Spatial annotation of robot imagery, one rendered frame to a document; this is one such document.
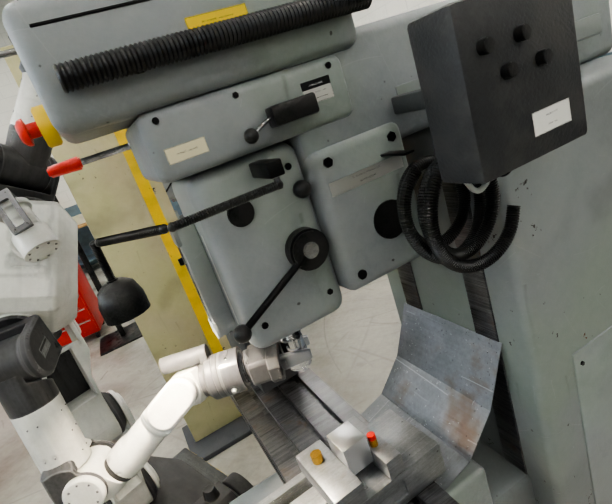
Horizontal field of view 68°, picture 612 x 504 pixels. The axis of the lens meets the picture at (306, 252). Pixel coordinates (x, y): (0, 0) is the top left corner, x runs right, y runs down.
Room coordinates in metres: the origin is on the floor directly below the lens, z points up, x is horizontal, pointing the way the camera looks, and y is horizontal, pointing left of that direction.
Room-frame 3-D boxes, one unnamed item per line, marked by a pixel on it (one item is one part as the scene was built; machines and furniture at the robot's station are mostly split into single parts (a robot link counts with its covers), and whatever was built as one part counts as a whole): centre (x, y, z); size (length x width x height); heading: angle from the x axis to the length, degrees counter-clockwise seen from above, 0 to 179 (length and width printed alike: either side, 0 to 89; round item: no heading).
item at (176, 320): (2.40, 0.80, 1.15); 0.52 x 0.40 x 2.30; 110
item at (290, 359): (0.77, 0.08, 1.23); 0.06 x 0.02 x 0.03; 89
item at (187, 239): (0.76, 0.19, 1.45); 0.04 x 0.04 x 0.21; 20
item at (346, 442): (0.69, 0.04, 1.06); 0.06 x 0.05 x 0.06; 23
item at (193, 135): (0.82, 0.04, 1.68); 0.34 x 0.24 x 0.10; 110
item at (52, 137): (0.72, 0.30, 1.76); 0.06 x 0.02 x 0.06; 20
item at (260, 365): (0.80, 0.17, 1.23); 0.13 x 0.12 x 0.10; 179
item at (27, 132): (0.71, 0.32, 1.76); 0.04 x 0.03 x 0.04; 20
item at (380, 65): (0.98, -0.39, 1.66); 0.80 x 0.23 x 0.20; 110
